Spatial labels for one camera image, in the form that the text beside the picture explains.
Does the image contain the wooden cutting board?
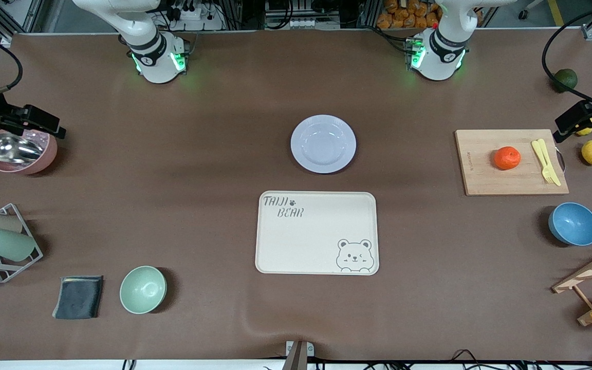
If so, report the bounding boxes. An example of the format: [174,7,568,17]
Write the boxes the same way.
[454,129,570,197]

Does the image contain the metal table clamp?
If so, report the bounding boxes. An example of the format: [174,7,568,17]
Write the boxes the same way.
[285,340,315,370]

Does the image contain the orange fruit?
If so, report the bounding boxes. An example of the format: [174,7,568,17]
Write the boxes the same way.
[494,146,522,171]

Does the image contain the pink bowl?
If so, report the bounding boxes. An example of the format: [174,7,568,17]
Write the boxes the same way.
[0,128,58,175]

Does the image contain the clear ice cubes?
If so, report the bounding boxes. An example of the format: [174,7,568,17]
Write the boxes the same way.
[21,129,51,151]

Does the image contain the wooden mug rack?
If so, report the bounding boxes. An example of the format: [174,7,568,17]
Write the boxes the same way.
[551,242,592,327]

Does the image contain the yellow plastic knife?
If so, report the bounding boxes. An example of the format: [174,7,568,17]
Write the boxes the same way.
[538,138,562,187]

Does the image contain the mint green cup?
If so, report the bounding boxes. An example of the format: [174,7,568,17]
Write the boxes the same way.
[0,228,36,262]

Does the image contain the metal scoop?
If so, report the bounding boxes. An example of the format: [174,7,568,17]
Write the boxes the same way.
[0,133,45,165]

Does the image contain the white power strip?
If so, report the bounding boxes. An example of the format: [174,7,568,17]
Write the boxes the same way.
[170,0,225,31]

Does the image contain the yellow plastic fork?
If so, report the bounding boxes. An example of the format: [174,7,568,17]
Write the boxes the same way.
[531,140,557,184]

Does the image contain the blue bowl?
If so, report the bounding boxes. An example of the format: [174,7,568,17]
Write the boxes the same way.
[548,202,592,247]

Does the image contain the dark grey folded cloth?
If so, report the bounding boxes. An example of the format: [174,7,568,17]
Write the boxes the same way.
[52,275,104,320]

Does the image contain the mint green bowl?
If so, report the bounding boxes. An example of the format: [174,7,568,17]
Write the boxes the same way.
[119,265,168,315]

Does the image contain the lavender round plate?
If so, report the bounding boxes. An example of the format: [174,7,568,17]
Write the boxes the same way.
[290,114,357,174]

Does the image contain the brown table mat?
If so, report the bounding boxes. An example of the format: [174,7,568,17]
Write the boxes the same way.
[0,28,592,361]

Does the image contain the cream bear print tray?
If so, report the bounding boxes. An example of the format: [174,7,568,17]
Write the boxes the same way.
[255,191,380,276]

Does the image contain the grey wire cup rack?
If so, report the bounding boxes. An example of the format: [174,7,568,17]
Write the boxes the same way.
[0,203,44,284]

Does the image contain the dark green lime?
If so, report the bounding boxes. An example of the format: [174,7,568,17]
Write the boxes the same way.
[553,68,579,94]

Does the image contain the bag of bread rolls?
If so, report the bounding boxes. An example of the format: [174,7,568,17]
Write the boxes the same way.
[377,0,440,30]

